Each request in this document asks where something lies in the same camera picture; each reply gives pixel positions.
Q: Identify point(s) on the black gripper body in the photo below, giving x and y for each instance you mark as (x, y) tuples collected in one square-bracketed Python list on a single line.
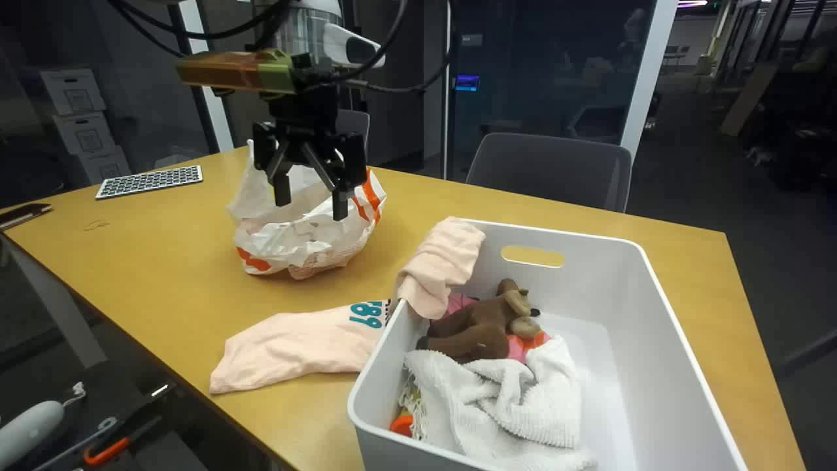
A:
[(307, 101)]

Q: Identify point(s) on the white storage box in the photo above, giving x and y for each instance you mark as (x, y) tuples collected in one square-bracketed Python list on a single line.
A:
[(74, 89), (102, 164), (85, 132)]

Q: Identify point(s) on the leaning wooden board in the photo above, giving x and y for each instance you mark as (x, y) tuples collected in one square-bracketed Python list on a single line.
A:
[(749, 97)]

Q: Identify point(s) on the white towel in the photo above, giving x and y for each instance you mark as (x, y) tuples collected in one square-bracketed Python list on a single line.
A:
[(497, 402)]

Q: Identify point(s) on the blue lit wall display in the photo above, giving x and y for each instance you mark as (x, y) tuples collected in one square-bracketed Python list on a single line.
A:
[(467, 84)]

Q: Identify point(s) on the peach t-shirt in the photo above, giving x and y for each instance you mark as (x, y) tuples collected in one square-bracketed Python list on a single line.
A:
[(287, 348)]

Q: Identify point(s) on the brown plush toy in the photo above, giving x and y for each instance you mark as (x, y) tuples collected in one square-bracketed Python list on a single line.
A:
[(473, 331)]

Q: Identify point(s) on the white grey handheld tool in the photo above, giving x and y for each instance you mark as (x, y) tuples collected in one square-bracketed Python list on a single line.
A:
[(30, 427)]

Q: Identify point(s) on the small orange item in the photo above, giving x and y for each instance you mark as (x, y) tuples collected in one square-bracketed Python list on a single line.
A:
[(400, 421)]

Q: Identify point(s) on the white plastic bin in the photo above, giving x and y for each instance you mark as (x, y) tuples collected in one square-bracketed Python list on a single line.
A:
[(643, 383)]

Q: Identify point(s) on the grey office chair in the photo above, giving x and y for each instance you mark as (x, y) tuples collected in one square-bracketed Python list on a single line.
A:
[(550, 170), (354, 127)]

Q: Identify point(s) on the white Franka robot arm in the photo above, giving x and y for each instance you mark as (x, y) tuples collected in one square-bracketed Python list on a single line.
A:
[(325, 34)]

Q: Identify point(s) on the white orange plastic bag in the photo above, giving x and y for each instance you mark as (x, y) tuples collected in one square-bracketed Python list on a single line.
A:
[(295, 230)]

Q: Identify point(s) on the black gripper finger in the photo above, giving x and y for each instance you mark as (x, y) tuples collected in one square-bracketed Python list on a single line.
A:
[(342, 187), (279, 170)]

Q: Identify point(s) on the keyboard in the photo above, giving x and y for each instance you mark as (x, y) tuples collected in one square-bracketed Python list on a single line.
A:
[(147, 181)]

